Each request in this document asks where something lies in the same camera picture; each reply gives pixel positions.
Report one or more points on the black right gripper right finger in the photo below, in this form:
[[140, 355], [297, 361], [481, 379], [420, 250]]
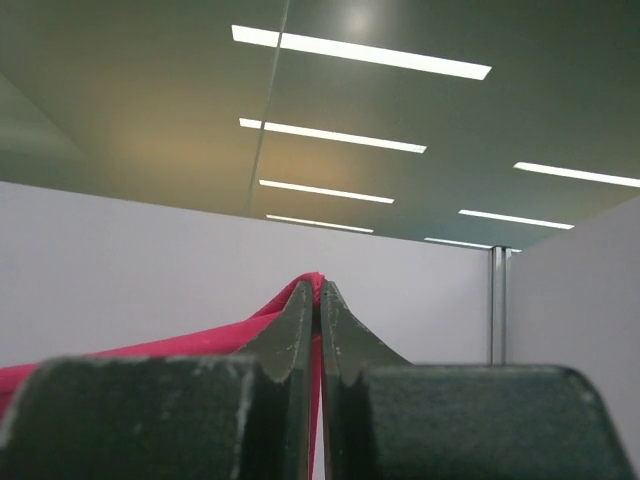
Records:
[[387, 418]]

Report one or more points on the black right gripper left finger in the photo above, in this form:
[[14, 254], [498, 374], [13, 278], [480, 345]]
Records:
[[240, 416]]

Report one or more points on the pink t shirt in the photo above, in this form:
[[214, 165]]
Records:
[[232, 338]]

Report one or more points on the aluminium corner post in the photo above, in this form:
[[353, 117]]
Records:
[[500, 256]]

